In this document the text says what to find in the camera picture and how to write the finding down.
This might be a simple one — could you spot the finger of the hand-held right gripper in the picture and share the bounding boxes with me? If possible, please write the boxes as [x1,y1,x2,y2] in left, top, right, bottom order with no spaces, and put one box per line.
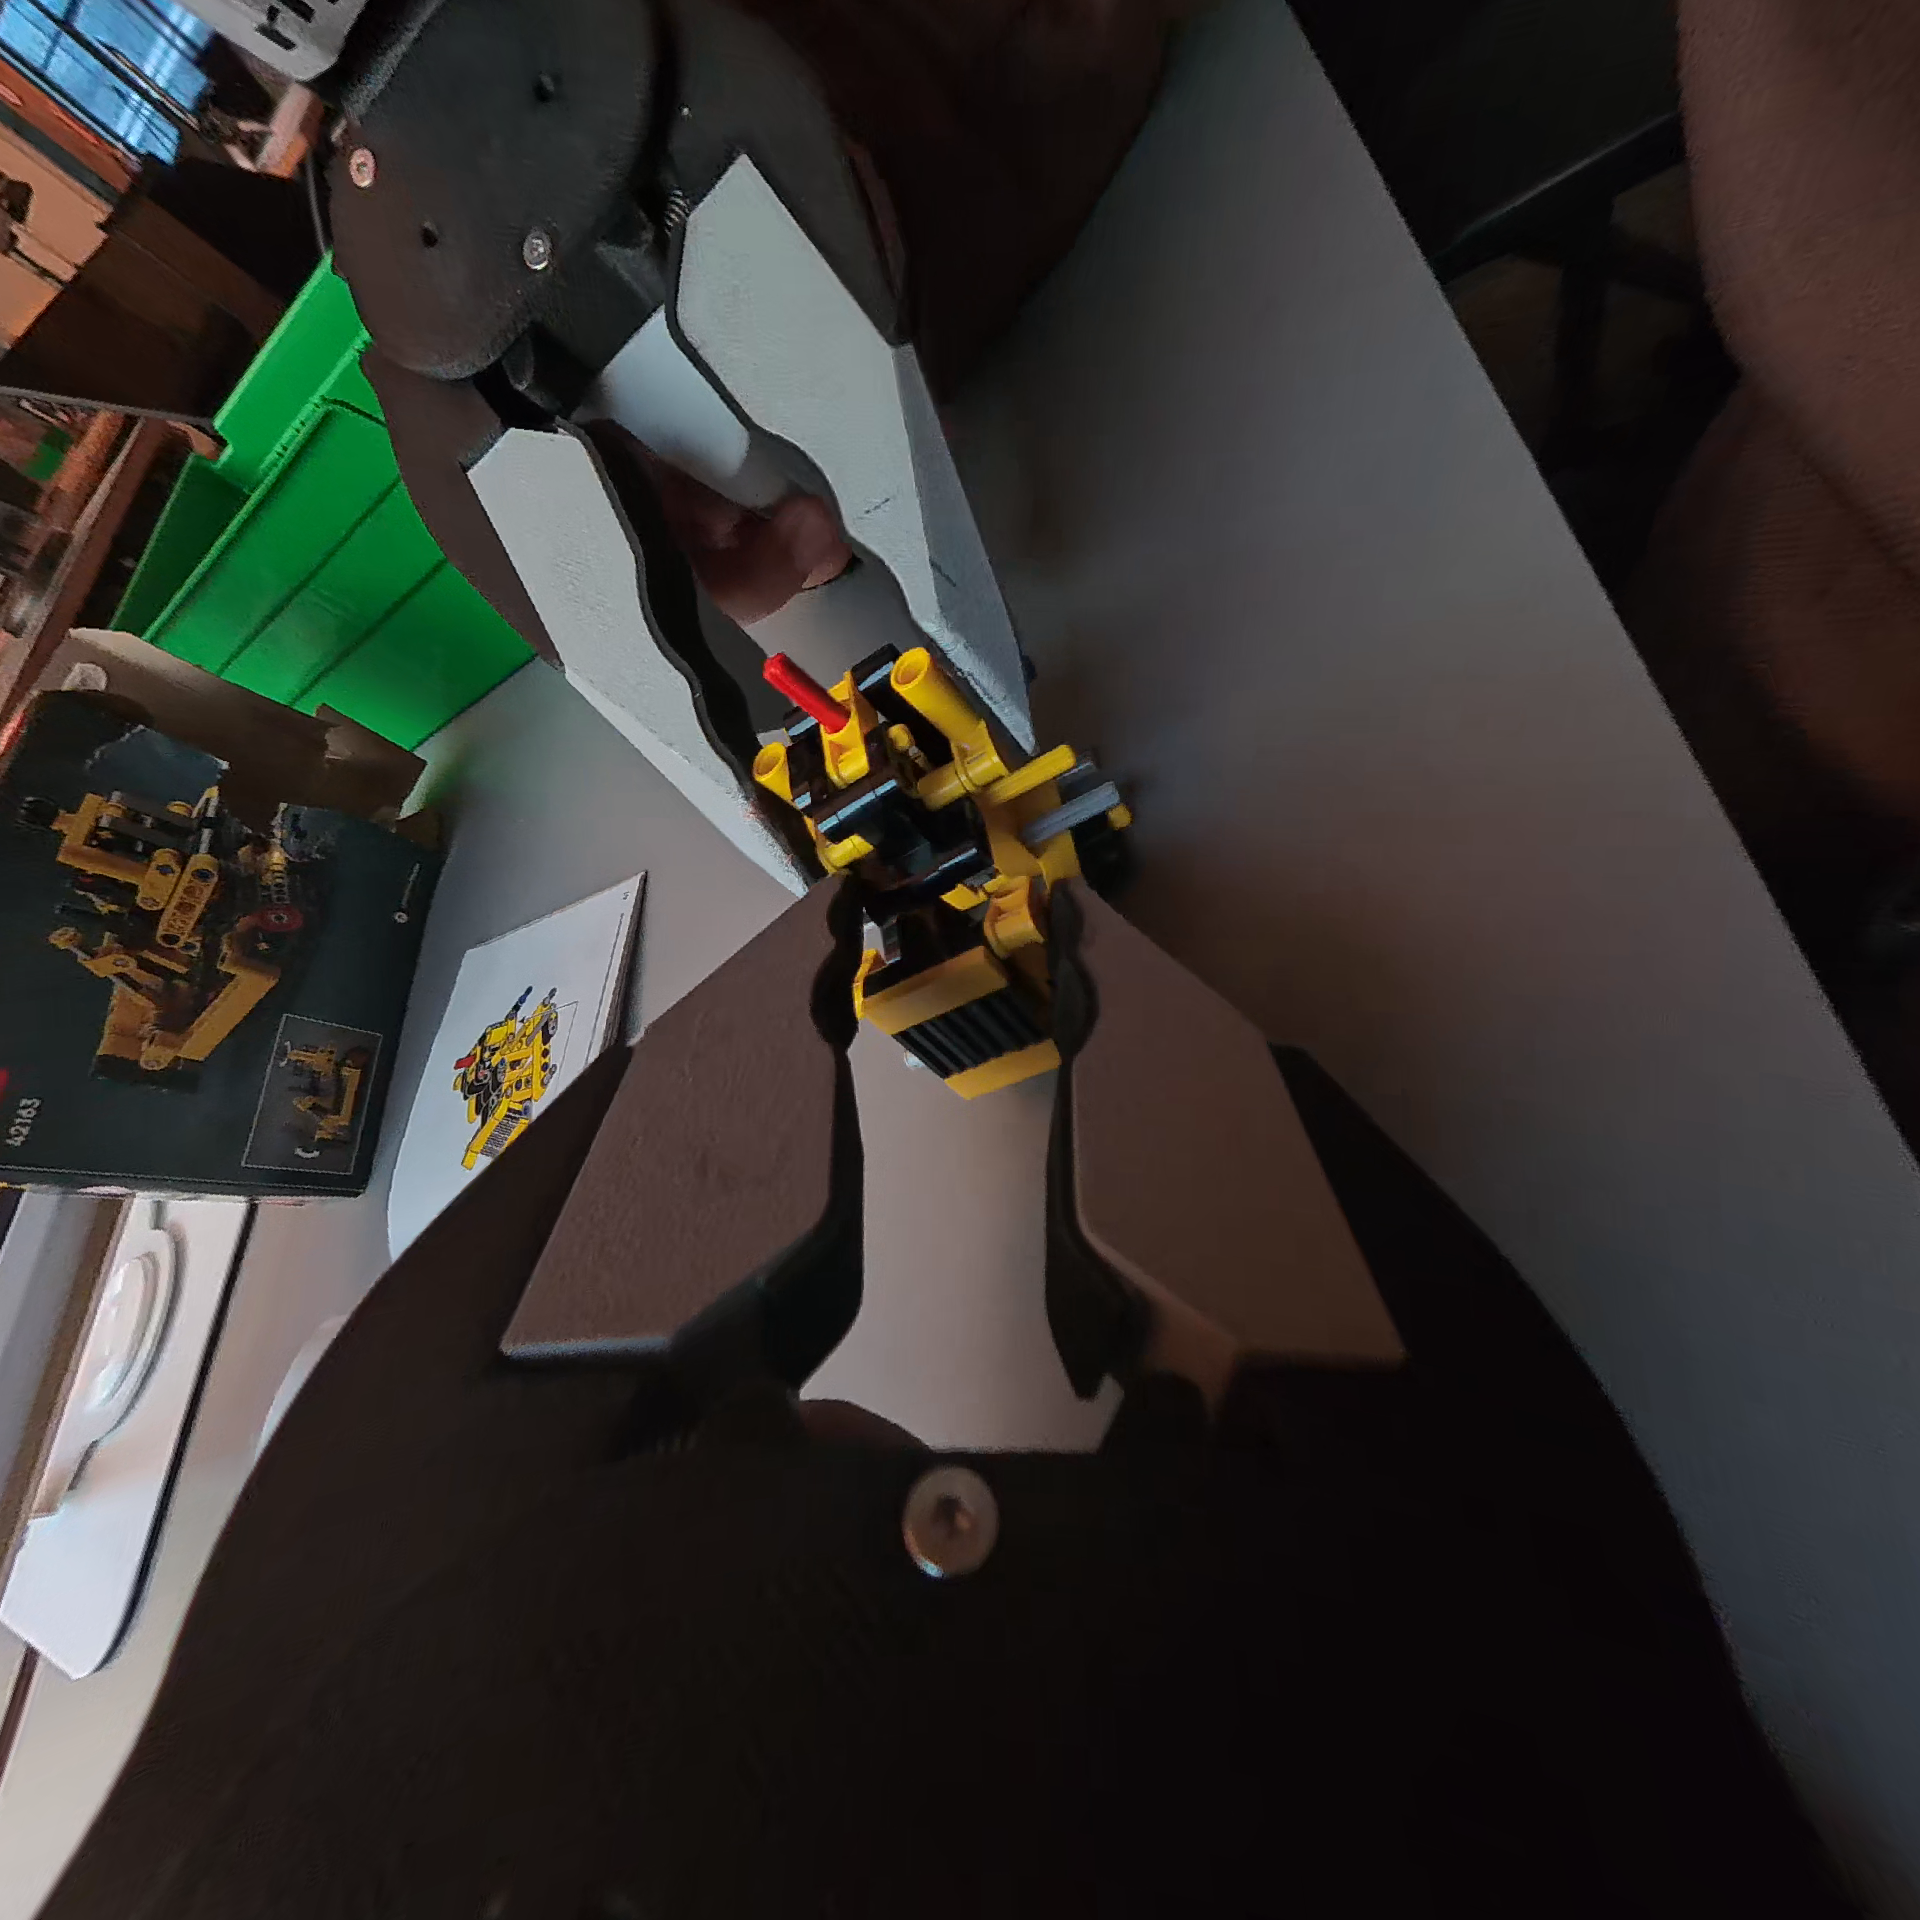
[666,151,1040,752]
[463,420,820,902]

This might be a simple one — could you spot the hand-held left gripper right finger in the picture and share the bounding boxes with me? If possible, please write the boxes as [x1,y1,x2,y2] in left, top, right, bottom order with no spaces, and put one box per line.
[1041,882,1408,1405]

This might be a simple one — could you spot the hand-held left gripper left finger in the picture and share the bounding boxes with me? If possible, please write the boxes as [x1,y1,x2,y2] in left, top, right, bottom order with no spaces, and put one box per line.
[502,882,871,1405]

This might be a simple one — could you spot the lego instruction booklet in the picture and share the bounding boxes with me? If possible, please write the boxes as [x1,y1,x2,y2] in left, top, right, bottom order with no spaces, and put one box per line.
[386,873,649,1263]

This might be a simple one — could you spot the yellow lego bulldozer model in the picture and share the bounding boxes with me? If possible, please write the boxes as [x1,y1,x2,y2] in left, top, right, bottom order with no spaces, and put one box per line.
[749,648,1138,1104]

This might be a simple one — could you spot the person's right forearm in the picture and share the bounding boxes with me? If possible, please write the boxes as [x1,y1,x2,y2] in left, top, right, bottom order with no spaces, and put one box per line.
[779,0,1187,409]

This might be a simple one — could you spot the dark lego set box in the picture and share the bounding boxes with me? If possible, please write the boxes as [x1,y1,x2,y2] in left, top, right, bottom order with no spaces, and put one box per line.
[0,630,448,1202]

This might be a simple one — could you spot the person's right hand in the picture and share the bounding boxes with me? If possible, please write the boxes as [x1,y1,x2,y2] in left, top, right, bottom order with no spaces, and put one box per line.
[644,450,857,625]

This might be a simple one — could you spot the green plastic bin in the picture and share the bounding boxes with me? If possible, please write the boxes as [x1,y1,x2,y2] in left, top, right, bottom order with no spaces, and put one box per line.
[112,255,540,715]

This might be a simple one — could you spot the brown wooden furniture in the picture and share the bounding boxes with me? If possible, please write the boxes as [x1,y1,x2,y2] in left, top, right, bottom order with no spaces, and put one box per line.
[0,91,324,633]

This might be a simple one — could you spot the white clipboard stand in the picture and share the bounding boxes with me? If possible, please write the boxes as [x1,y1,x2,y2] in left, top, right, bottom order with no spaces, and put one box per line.
[0,1197,252,1682]

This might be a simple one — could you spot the person's legs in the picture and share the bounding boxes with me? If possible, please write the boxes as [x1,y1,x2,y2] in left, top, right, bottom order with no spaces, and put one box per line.
[1634,0,1920,821]

